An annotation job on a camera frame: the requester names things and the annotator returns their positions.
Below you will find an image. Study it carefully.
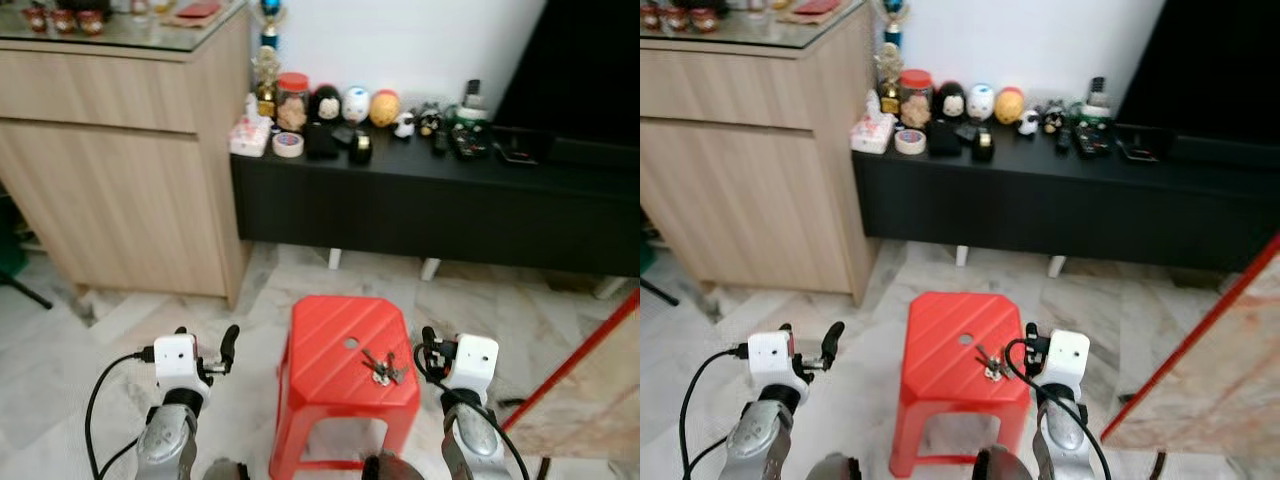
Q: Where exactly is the red plastic stool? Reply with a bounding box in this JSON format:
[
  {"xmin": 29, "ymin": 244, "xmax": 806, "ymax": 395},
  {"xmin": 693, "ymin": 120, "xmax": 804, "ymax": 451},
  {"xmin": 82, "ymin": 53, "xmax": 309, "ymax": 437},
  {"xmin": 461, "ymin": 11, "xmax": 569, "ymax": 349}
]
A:
[
  {"xmin": 888, "ymin": 291, "xmax": 1033, "ymax": 479},
  {"xmin": 268, "ymin": 296, "xmax": 422, "ymax": 480}
]

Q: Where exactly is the robot right leg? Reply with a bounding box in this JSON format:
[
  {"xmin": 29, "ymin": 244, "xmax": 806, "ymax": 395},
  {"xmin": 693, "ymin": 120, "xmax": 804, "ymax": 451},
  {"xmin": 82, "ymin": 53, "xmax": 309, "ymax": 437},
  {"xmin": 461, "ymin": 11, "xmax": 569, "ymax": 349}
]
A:
[
  {"xmin": 975, "ymin": 446, "xmax": 1036, "ymax": 480},
  {"xmin": 362, "ymin": 452, "xmax": 426, "ymax": 480}
]

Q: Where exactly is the black low console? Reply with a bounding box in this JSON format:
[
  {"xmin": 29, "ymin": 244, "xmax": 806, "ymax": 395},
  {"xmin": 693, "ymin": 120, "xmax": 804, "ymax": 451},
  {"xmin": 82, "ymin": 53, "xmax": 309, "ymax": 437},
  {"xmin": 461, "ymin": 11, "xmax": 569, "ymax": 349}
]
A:
[
  {"xmin": 852, "ymin": 122, "xmax": 1280, "ymax": 279},
  {"xmin": 230, "ymin": 125, "xmax": 641, "ymax": 281}
]

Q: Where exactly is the marble pattern red-edged table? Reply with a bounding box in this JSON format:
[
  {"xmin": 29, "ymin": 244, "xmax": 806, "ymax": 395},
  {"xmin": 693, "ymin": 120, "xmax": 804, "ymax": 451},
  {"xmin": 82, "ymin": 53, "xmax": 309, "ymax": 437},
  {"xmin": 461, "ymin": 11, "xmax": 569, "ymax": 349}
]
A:
[
  {"xmin": 1100, "ymin": 235, "xmax": 1280, "ymax": 480},
  {"xmin": 500, "ymin": 288, "xmax": 641, "ymax": 480}
]

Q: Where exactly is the light wooden cabinet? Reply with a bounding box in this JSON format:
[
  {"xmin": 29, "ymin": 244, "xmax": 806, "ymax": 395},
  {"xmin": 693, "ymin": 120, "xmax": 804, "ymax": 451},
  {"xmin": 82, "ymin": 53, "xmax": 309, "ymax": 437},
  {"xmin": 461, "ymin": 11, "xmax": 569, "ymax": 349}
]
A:
[
  {"xmin": 0, "ymin": 0, "xmax": 251, "ymax": 306},
  {"xmin": 640, "ymin": 0, "xmax": 881, "ymax": 306}
]

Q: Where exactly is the dark green chair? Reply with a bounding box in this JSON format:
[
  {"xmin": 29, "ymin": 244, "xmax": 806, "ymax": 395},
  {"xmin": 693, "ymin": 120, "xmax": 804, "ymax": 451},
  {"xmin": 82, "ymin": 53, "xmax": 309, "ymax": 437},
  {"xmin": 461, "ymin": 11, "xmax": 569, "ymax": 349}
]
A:
[{"xmin": 0, "ymin": 195, "xmax": 53, "ymax": 309}]

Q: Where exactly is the black remote control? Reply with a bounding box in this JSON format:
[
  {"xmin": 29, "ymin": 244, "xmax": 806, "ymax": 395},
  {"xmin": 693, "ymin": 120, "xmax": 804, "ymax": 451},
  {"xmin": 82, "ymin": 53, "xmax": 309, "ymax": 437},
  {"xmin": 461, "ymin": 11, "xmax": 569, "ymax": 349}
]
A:
[
  {"xmin": 1072, "ymin": 122, "xmax": 1111, "ymax": 159},
  {"xmin": 448, "ymin": 125, "xmax": 491, "ymax": 161}
]

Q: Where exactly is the white pink tissue box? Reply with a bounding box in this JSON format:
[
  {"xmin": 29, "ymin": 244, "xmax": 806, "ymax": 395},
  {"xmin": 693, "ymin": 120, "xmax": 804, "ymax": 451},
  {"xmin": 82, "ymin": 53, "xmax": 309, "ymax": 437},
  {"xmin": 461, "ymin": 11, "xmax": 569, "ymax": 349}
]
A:
[
  {"xmin": 229, "ymin": 93, "xmax": 274, "ymax": 157},
  {"xmin": 851, "ymin": 90, "xmax": 896, "ymax": 154}
]

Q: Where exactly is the flat black tablet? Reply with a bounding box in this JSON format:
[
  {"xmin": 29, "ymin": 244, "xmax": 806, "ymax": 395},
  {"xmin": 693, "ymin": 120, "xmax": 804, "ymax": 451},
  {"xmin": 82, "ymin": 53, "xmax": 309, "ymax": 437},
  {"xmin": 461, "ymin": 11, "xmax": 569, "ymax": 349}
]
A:
[
  {"xmin": 1118, "ymin": 125, "xmax": 1176, "ymax": 163},
  {"xmin": 495, "ymin": 130, "xmax": 551, "ymax": 166}
]

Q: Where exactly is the black-haired doll figurine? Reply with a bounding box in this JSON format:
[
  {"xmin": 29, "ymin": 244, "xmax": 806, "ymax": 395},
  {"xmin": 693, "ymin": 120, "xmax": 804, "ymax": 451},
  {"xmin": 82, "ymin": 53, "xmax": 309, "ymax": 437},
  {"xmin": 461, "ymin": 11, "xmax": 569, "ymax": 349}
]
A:
[
  {"xmin": 935, "ymin": 81, "xmax": 967, "ymax": 122},
  {"xmin": 308, "ymin": 84, "xmax": 344, "ymax": 126}
]

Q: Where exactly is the clear jar with red lid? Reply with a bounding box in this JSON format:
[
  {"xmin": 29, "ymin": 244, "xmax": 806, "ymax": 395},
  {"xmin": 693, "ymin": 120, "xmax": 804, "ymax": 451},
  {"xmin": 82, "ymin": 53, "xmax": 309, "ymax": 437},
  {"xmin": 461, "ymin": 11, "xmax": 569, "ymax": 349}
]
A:
[
  {"xmin": 898, "ymin": 69, "xmax": 934, "ymax": 129},
  {"xmin": 276, "ymin": 72, "xmax": 311, "ymax": 133}
]

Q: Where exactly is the gold trophy with blue ball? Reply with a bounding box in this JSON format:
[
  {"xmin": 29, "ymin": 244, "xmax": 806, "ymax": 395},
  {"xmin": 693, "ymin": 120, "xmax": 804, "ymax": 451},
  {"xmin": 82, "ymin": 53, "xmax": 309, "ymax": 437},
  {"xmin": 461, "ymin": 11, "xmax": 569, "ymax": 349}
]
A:
[
  {"xmin": 252, "ymin": 0, "xmax": 291, "ymax": 119},
  {"xmin": 872, "ymin": 0, "xmax": 911, "ymax": 115}
]

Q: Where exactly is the black television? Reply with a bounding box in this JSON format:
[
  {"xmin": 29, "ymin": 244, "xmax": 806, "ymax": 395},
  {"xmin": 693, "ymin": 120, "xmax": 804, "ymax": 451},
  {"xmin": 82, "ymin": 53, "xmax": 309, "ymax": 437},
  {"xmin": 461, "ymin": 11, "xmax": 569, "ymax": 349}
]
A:
[
  {"xmin": 1115, "ymin": 0, "xmax": 1280, "ymax": 166},
  {"xmin": 493, "ymin": 0, "xmax": 641, "ymax": 166}
]

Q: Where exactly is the flat red envelope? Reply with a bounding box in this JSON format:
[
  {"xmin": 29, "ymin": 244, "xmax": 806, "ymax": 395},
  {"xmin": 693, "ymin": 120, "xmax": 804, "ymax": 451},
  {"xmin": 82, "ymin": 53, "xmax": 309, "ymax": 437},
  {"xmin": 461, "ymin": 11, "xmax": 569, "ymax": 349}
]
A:
[
  {"xmin": 172, "ymin": 0, "xmax": 223, "ymax": 26},
  {"xmin": 785, "ymin": 0, "xmax": 841, "ymax": 23}
]

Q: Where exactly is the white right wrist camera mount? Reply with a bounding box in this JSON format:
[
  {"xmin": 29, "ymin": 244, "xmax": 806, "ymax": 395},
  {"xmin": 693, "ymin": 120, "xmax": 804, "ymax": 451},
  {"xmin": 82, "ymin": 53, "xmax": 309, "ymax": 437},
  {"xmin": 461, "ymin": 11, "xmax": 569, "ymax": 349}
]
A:
[
  {"xmin": 443, "ymin": 335, "xmax": 499, "ymax": 406},
  {"xmin": 1035, "ymin": 330, "xmax": 1091, "ymax": 401}
]

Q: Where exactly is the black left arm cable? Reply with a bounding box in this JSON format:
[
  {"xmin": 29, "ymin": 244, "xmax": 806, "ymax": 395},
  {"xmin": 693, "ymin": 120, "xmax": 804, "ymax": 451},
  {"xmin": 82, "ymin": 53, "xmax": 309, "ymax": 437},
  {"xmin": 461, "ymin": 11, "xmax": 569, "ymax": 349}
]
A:
[
  {"xmin": 85, "ymin": 345, "xmax": 157, "ymax": 480},
  {"xmin": 679, "ymin": 344, "xmax": 751, "ymax": 480}
]

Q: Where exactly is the cordless phone on green base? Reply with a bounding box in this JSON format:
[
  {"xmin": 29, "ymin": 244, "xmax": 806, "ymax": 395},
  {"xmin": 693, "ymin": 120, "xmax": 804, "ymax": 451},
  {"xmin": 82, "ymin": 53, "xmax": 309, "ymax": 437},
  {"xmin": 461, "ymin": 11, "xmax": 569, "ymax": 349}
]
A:
[
  {"xmin": 455, "ymin": 80, "xmax": 491, "ymax": 127},
  {"xmin": 1078, "ymin": 76, "xmax": 1113, "ymax": 123}
]

